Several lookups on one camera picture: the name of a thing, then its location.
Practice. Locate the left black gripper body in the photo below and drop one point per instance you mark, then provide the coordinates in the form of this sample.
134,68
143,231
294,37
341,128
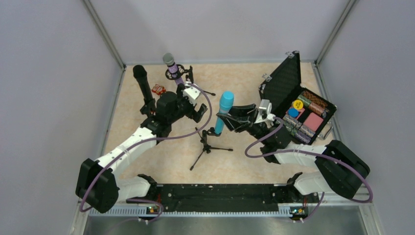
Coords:
191,105

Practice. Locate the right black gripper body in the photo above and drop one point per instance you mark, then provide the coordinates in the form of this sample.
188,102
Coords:
250,118

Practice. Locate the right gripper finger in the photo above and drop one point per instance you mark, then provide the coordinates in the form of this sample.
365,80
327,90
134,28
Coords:
243,111
238,124

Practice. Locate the teal microphone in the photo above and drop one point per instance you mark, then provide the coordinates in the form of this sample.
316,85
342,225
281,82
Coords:
225,104

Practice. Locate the round base microphone stand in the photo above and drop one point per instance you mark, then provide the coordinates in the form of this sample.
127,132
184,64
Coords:
149,110

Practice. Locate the small black tripod stand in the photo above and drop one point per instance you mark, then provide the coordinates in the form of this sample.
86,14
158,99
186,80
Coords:
207,148

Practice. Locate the shock mount tripod stand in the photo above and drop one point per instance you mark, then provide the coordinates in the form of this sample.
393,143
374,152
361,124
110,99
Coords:
188,74

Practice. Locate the purple glitter microphone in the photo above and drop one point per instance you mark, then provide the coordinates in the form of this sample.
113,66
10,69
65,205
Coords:
174,71

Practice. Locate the black microphone orange end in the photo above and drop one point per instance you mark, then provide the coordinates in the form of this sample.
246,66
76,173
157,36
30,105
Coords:
140,75

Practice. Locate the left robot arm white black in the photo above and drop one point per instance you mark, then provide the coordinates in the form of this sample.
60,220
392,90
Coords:
98,184

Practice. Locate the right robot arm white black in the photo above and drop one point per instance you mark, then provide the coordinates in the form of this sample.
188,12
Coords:
337,169

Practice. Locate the red owl toy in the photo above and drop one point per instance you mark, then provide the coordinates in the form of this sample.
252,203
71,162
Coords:
158,89

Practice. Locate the blue round chip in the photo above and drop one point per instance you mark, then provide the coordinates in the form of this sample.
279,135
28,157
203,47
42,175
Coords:
293,112

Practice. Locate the yellow round chip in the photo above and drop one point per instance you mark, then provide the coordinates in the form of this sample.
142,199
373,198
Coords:
298,104

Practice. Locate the black foam lined case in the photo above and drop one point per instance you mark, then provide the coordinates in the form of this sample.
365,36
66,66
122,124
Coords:
283,85

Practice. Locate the pink card box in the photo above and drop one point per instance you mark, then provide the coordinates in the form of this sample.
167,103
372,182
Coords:
313,121

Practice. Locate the poker chip rolls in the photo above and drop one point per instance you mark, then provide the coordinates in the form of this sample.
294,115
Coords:
312,104

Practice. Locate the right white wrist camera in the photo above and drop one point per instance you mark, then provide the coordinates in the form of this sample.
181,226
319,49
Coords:
264,112

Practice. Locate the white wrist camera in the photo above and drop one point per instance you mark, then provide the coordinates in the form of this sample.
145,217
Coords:
264,112
192,92

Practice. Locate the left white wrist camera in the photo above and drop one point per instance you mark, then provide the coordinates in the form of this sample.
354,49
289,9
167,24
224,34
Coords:
192,92

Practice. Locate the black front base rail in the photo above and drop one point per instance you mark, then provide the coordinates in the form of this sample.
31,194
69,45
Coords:
220,197

